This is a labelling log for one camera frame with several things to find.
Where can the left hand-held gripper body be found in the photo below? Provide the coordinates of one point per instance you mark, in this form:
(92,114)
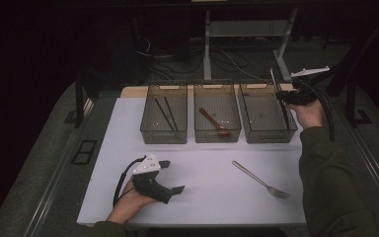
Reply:
(149,187)

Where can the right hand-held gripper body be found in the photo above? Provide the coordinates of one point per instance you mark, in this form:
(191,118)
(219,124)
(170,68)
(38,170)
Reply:
(304,94)

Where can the translucent brown plastic bin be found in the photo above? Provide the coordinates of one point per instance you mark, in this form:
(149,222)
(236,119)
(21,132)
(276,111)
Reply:
(216,98)
(263,113)
(164,115)

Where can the black chopstick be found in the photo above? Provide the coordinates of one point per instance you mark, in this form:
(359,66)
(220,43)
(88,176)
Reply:
(164,113)
(171,113)

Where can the brown wooden spoon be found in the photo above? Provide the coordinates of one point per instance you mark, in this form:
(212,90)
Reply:
(212,120)

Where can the silver metal fork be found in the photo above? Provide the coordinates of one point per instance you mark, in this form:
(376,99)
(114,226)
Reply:
(253,176)

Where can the person's right hand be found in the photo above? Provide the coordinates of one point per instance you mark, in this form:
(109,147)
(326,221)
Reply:
(309,115)

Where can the person's left hand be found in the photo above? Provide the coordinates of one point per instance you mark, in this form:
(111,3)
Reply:
(131,204)

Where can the white table sheet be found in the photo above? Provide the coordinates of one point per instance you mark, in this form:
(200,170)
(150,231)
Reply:
(210,204)

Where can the black metal stand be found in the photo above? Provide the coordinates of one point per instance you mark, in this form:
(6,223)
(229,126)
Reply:
(79,98)
(352,108)

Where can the white metal table frame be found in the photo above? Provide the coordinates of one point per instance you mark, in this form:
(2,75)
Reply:
(246,28)

